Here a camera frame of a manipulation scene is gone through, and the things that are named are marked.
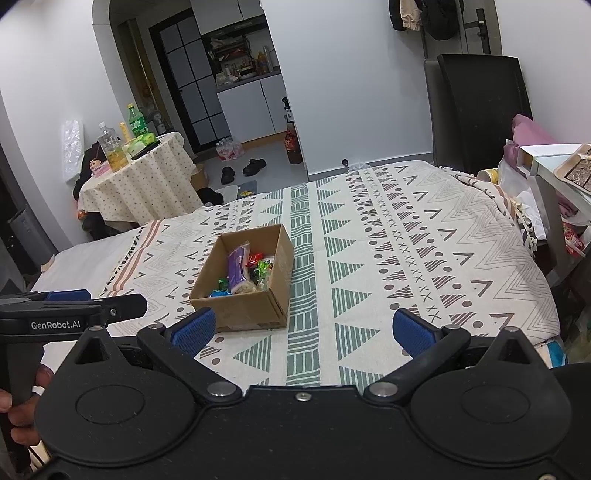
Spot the black bag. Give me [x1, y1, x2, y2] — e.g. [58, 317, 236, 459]
[196, 186, 225, 206]

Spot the pink cloth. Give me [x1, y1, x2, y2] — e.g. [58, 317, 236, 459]
[503, 114, 559, 162]

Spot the black chair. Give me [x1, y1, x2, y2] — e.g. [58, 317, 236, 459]
[424, 54, 534, 176]

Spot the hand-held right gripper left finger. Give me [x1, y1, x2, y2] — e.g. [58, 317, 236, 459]
[69, 306, 243, 408]

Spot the round table with dotted cloth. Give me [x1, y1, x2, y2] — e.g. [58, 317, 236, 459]
[78, 131, 204, 227]

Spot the red snack bag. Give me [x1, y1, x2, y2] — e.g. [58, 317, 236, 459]
[564, 222, 591, 257]

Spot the black framed glass door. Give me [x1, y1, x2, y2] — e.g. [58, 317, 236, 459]
[148, 21, 229, 153]

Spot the dark clothes pile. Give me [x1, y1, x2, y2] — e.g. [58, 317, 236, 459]
[71, 142, 100, 201]

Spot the pack of water bottles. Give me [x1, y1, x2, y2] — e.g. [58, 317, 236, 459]
[216, 137, 245, 161]

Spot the person's left hand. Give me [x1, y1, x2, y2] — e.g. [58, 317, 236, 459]
[0, 364, 57, 446]

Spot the clear plastic bag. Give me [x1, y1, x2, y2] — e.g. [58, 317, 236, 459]
[61, 119, 85, 182]

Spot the flat black device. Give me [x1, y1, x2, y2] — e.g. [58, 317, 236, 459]
[131, 140, 162, 161]

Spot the green soda bottle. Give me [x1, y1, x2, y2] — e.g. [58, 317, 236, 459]
[126, 104, 147, 138]

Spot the grey door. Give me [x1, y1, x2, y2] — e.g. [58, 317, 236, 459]
[418, 0, 503, 58]

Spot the patterned woven blanket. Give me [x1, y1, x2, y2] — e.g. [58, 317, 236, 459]
[99, 160, 561, 387]

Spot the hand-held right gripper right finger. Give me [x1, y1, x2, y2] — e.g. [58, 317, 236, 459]
[364, 307, 537, 408]

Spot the brown cardboard box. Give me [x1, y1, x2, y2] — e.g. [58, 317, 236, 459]
[189, 224, 295, 332]

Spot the long purple snack packet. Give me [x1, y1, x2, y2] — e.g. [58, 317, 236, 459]
[227, 244, 252, 287]

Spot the white side table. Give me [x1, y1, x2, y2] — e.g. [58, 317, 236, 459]
[517, 144, 591, 278]

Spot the printed paper tray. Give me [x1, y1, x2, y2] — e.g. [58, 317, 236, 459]
[553, 144, 591, 195]

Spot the clear bottle with yellow liquid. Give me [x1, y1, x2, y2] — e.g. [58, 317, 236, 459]
[97, 121, 130, 172]

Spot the kitchen dish rack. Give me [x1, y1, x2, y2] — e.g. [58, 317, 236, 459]
[210, 34, 280, 83]

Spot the green tissue packet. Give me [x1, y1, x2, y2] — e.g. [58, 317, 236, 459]
[126, 133, 157, 155]

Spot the black door handle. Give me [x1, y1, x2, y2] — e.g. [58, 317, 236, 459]
[475, 9, 488, 54]

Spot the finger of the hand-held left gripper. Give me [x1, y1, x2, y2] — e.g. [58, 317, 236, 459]
[0, 289, 92, 310]
[90, 294, 148, 320]

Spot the black hanging coat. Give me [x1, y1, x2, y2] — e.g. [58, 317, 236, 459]
[388, 0, 460, 40]

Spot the beige hanging garment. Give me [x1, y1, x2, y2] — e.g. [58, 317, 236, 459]
[399, 0, 423, 32]

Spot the dark cola bottle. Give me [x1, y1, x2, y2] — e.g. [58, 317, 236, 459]
[284, 124, 303, 165]

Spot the white kitchen cabinet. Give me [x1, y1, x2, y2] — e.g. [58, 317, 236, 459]
[216, 74, 289, 144]

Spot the grey bin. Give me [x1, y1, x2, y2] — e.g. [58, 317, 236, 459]
[7, 208, 58, 258]

